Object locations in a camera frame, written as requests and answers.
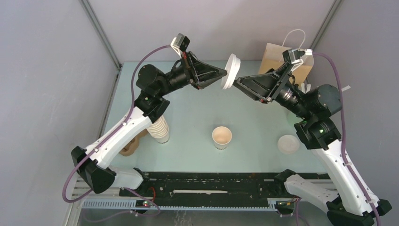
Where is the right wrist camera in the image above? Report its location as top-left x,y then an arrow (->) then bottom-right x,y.
282,48 -> 313,72

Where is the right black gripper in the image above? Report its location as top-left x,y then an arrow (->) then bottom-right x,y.
231,61 -> 311,120

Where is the brown paper bag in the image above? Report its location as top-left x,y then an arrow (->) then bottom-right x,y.
258,29 -> 314,85

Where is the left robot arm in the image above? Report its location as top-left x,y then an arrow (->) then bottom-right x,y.
71,51 -> 228,194

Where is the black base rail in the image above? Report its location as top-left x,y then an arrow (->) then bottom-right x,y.
135,172 -> 296,210

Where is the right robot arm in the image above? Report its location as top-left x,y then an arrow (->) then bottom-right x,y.
234,63 -> 392,226

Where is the stack of white lids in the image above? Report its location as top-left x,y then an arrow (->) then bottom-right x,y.
277,135 -> 300,154

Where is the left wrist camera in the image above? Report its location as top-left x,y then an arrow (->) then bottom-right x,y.
170,33 -> 191,57

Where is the single white paper cup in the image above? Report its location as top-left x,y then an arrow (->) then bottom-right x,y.
212,126 -> 232,150

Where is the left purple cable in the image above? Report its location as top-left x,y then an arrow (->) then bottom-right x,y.
62,44 -> 173,204

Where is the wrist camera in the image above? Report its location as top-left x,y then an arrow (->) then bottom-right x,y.
282,48 -> 313,72
170,33 -> 191,57

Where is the brown pulp cup carrier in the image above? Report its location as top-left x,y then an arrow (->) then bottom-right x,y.
119,129 -> 148,157

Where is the green straw holder cup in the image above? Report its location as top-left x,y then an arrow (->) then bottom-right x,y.
287,111 -> 303,126

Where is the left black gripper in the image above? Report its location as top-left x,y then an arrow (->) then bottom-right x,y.
157,51 -> 227,97

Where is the stack of white paper cups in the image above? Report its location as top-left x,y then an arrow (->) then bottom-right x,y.
147,115 -> 170,144

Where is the white plastic cup lid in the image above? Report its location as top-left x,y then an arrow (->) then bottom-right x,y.
221,54 -> 241,89

